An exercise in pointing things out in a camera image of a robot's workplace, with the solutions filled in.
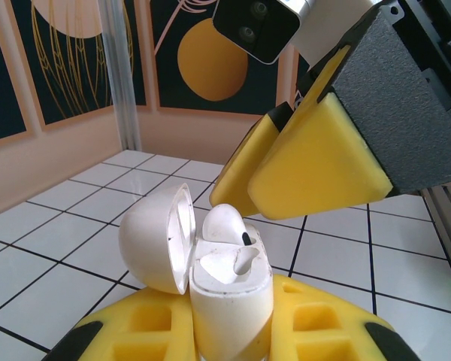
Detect aluminium mounting rail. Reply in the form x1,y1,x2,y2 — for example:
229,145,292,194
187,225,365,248
420,182,451,305

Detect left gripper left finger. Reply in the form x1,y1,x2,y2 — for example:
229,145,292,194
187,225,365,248
47,276,196,361

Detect teal panel with pink flowers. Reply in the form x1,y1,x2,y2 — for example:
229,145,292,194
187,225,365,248
0,0,37,146

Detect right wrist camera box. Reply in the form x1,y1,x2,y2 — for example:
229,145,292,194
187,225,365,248
212,0,301,65

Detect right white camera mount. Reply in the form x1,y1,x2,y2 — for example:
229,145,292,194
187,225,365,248
281,0,381,63

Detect white earbud charging case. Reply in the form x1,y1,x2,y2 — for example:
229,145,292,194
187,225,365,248
118,182,275,358

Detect white wireless earbud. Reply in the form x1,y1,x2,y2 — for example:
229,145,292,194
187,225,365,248
201,202,263,256

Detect aluminium corner post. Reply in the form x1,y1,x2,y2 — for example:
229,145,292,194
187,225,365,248
99,0,143,152

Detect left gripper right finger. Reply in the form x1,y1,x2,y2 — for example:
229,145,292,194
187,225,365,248
265,273,424,361

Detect teal panel pink disc gold lines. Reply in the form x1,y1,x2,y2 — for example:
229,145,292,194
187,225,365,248
9,0,148,132

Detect teal panel orange oval fern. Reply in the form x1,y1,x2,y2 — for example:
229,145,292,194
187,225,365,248
150,0,311,117

